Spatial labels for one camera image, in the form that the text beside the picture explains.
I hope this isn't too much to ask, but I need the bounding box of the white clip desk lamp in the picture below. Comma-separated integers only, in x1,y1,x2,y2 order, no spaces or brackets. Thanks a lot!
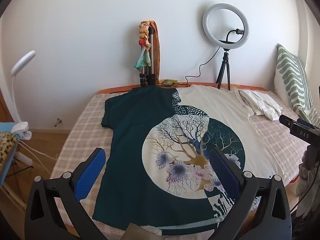
10,50,37,140

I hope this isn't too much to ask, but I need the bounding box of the small black tripod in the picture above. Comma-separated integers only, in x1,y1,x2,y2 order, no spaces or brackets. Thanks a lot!
216,49,231,90

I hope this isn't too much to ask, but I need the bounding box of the leopard print fabric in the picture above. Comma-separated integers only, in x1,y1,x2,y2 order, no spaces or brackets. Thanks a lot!
0,132,18,172

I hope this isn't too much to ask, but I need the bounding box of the green white tree print t-shirt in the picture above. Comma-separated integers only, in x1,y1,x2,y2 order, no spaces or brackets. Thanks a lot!
93,86,285,235

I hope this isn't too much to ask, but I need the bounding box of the black ring light cable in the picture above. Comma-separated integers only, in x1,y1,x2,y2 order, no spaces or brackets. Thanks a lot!
159,54,224,88

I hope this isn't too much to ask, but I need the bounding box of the pink white plaid bed blanket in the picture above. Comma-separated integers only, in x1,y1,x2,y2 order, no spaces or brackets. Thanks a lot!
51,84,307,239

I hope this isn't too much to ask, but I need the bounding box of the silver folded tripod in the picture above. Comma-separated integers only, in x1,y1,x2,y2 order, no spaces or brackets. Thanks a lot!
138,25,155,87

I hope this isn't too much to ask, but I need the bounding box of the orange patterned cloth strip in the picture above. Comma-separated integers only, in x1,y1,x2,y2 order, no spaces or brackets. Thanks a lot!
150,21,160,85

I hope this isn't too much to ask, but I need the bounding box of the colourful scarf on tripod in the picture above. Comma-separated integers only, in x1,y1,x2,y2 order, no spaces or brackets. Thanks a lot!
135,21,152,72

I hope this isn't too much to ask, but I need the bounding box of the white ring light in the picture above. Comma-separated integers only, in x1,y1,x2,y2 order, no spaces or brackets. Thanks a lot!
202,3,250,50

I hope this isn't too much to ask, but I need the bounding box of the orange bed sheet edge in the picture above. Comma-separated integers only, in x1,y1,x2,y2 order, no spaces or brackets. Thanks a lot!
97,82,267,94

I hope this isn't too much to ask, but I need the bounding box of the green white striped pillow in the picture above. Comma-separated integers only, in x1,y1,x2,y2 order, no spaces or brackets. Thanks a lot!
274,44,319,127

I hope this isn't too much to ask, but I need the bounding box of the folded white garment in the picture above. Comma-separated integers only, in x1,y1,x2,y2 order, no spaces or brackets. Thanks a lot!
234,89,283,121

